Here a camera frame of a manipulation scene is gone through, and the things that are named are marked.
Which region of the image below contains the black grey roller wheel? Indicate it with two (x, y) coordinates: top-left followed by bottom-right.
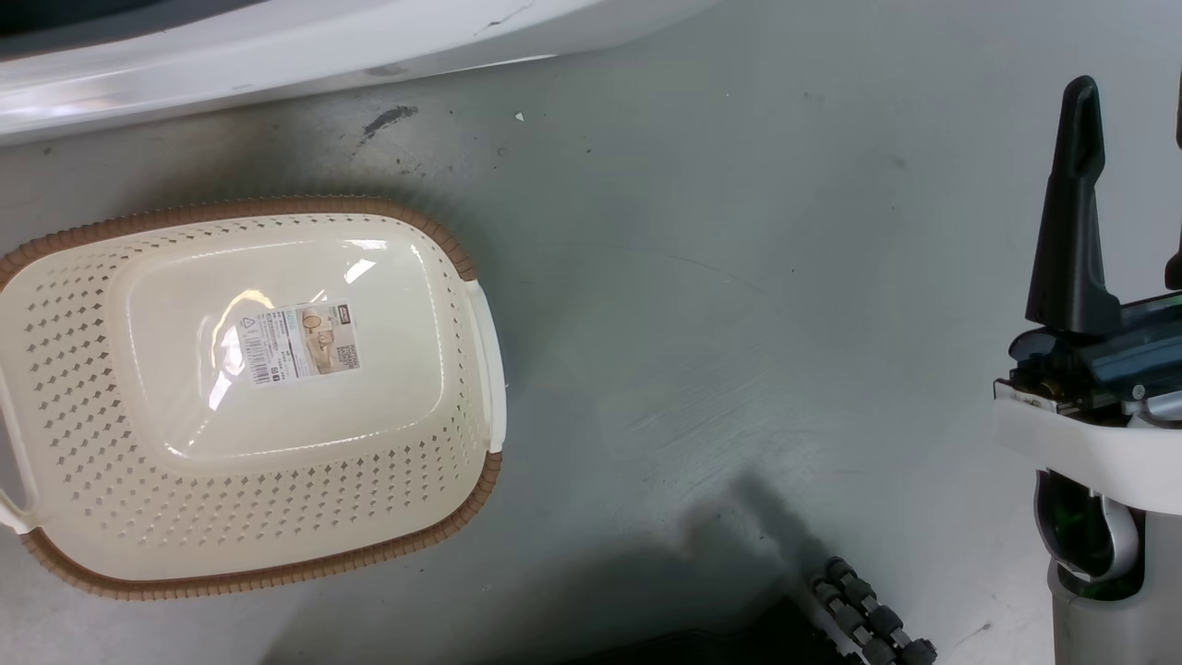
(809, 556), (939, 665)

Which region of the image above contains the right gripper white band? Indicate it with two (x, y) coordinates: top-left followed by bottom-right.
(992, 72), (1182, 518)

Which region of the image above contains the white printed product label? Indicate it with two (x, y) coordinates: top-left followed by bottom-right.
(235, 301), (363, 387)

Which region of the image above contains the cream basket with brown rim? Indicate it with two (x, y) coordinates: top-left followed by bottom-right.
(0, 194), (508, 602)

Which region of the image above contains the white washing machine edge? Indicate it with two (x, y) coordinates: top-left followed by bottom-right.
(0, 0), (721, 147)

